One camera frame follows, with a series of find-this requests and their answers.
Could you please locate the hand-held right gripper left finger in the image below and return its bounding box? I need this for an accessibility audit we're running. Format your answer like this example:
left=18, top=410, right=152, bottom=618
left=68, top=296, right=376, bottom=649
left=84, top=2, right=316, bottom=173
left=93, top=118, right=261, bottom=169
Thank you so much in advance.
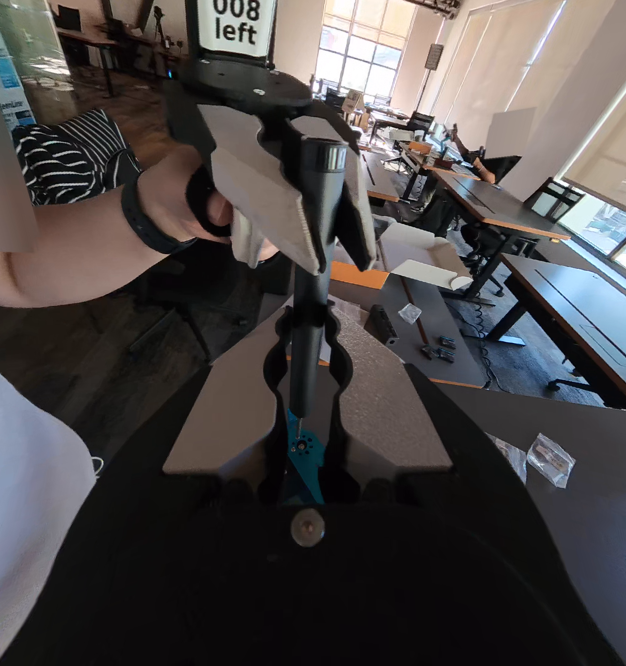
left=162, top=306, right=295, bottom=503

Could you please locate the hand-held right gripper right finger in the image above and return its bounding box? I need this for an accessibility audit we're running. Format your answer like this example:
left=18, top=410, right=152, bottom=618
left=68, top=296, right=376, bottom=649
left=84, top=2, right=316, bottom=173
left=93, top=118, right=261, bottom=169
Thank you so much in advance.
left=321, top=304, right=454, bottom=503

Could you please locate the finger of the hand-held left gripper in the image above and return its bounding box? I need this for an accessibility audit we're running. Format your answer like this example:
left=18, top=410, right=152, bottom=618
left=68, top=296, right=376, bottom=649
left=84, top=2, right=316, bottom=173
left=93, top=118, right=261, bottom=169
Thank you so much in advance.
left=196, top=103, right=328, bottom=276
left=291, top=114, right=380, bottom=272

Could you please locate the dark grey electric screwdriver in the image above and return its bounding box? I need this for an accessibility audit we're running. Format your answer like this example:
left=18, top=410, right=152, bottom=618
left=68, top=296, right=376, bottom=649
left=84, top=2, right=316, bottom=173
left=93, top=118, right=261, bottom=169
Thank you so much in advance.
left=288, top=135, right=348, bottom=435

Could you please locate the blue toy robot arm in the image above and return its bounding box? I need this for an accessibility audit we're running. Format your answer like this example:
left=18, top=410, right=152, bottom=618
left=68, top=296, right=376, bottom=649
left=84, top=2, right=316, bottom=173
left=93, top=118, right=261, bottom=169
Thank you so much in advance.
left=283, top=408, right=328, bottom=505

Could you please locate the person's left forearm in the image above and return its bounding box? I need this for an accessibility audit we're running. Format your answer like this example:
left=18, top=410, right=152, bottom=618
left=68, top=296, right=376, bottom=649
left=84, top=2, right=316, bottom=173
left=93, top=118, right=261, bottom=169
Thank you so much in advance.
left=0, top=200, right=160, bottom=309

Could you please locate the grey desk orange edge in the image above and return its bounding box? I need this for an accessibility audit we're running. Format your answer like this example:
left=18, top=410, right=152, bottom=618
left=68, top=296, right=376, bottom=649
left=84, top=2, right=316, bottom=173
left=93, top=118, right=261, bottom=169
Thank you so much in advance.
left=256, top=260, right=486, bottom=390

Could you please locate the dark desk wooden edge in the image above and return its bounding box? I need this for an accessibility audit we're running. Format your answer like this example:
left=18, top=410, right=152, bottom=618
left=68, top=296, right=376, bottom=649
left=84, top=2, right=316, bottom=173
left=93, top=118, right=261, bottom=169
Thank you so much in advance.
left=433, top=169, right=572, bottom=302
left=487, top=252, right=626, bottom=413

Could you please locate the person's left hand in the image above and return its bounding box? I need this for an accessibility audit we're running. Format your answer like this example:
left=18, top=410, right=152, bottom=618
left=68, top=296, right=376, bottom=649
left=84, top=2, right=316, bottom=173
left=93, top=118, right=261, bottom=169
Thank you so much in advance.
left=137, top=145, right=281, bottom=263

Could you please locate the black textured block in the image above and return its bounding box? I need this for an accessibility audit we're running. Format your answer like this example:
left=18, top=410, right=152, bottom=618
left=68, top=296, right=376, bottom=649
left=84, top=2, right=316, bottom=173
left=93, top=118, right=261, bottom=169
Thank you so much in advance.
left=369, top=304, right=400, bottom=347

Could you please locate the orange white cardboard box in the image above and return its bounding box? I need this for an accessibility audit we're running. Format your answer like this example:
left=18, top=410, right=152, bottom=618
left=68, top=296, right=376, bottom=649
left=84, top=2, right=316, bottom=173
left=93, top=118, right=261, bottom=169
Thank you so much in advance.
left=330, top=221, right=475, bottom=292

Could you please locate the black wristband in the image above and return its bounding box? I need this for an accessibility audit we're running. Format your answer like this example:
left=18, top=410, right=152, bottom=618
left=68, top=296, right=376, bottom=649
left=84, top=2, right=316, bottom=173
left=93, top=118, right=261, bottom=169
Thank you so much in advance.
left=121, top=171, right=199, bottom=256

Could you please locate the grid pane window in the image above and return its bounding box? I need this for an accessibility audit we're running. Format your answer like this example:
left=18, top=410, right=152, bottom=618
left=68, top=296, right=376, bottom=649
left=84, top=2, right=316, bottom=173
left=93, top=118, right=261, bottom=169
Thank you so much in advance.
left=315, top=0, right=418, bottom=97

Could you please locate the small clear screw bag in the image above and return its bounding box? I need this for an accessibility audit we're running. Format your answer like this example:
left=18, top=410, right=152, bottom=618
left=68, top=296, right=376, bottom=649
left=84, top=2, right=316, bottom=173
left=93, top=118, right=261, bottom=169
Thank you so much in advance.
left=487, top=434, right=528, bottom=485
left=526, top=433, right=576, bottom=489

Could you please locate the black sign on pole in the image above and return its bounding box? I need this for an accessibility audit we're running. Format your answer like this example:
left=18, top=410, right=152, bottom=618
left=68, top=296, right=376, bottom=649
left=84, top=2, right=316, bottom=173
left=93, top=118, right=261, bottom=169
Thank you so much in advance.
left=416, top=44, right=445, bottom=112

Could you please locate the black white striped cloth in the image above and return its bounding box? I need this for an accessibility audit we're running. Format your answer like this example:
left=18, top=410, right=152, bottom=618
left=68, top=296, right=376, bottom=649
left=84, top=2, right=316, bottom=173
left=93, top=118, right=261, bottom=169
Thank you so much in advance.
left=11, top=108, right=142, bottom=206

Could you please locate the beige roller blind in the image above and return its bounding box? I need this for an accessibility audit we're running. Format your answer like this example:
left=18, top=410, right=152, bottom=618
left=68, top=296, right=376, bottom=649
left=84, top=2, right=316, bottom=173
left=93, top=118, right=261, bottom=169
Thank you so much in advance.
left=560, top=68, right=626, bottom=214
left=445, top=0, right=568, bottom=126

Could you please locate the person's white shirt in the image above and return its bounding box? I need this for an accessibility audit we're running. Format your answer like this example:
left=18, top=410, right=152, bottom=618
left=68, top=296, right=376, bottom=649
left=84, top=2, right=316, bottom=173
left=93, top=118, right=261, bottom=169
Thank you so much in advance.
left=0, top=349, right=98, bottom=666

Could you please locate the black mesh back chair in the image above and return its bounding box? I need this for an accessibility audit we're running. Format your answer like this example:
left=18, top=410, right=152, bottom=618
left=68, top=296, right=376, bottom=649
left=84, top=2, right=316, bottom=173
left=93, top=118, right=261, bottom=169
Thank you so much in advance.
left=523, top=177, right=586, bottom=219

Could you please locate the white blue printed box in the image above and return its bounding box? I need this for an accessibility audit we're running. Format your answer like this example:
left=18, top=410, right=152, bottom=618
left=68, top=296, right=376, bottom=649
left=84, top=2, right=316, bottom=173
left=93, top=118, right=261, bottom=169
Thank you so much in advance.
left=0, top=25, right=37, bottom=128

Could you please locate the large window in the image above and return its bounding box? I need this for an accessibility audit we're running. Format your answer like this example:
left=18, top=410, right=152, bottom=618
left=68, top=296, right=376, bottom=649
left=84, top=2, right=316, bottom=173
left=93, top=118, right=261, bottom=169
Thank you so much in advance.
left=563, top=182, right=626, bottom=276

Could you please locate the black coiled cable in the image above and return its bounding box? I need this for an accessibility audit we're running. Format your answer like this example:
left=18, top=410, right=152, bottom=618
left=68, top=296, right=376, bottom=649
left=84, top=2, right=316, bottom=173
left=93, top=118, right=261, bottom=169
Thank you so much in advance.
left=464, top=299, right=496, bottom=388

